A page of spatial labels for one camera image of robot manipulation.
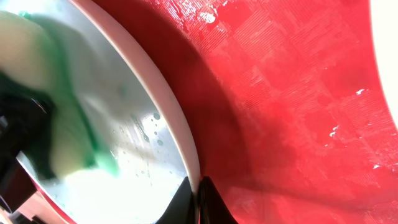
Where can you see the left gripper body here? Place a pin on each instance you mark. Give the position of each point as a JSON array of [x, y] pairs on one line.
[[15, 140]]

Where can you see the green sponge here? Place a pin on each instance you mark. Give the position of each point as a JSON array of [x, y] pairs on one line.
[[33, 56]]

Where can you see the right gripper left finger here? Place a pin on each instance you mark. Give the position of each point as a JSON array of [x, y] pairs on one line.
[[181, 209]]

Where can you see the light blue plate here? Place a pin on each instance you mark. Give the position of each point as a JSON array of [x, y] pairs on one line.
[[128, 101]]

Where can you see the white plate with stain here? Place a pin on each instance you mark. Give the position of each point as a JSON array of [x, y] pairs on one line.
[[384, 29]]

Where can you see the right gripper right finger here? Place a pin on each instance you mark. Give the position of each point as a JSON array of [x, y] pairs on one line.
[[213, 210]]

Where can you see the red plastic tray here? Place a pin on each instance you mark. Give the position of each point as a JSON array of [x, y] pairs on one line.
[[283, 101]]

